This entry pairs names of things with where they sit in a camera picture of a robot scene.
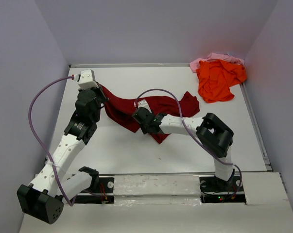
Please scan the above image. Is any dark red t shirt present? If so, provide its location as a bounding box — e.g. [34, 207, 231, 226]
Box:
[102, 86, 200, 133]

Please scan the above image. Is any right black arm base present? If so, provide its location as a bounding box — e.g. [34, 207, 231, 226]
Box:
[199, 171, 246, 204]

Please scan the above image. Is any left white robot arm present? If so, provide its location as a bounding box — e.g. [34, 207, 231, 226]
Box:
[17, 82, 108, 224]

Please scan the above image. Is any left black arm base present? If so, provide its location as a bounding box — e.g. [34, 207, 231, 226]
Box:
[72, 166, 115, 204]

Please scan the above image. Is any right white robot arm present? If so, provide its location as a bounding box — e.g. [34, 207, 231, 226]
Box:
[132, 107, 235, 190]

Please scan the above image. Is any pink t shirt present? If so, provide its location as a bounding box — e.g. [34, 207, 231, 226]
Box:
[189, 53, 245, 73]

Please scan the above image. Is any orange t shirt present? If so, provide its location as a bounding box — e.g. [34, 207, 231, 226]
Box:
[196, 59, 247, 103]

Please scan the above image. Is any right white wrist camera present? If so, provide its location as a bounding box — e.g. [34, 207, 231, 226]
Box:
[134, 99, 152, 112]

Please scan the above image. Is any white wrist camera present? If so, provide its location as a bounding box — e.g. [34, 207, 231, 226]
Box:
[78, 69, 99, 90]
[134, 99, 152, 112]

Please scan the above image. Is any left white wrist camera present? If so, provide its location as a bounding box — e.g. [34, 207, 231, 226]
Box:
[78, 69, 99, 90]

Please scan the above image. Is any aluminium table edge rail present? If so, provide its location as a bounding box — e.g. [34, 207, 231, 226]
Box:
[69, 63, 189, 68]

